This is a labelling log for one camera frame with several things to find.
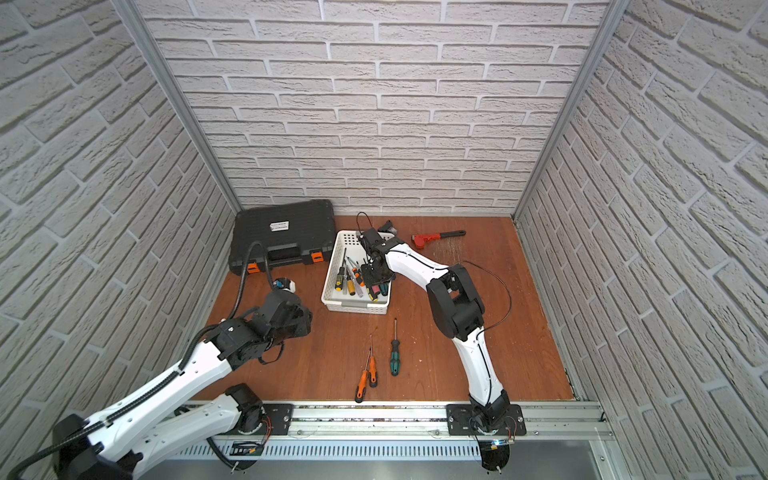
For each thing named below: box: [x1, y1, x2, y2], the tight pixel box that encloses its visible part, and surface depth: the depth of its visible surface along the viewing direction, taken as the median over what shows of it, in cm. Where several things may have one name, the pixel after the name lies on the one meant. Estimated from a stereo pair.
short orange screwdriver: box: [368, 334, 378, 388], surface depth 81 cm
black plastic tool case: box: [229, 199, 336, 274], surface depth 106 cm
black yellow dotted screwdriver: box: [335, 264, 345, 292], surface depth 99 cm
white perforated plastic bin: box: [321, 230, 392, 314], surface depth 99 cm
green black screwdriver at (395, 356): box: [390, 317, 401, 377], surface depth 84 cm
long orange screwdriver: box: [355, 348, 371, 403], surface depth 79 cm
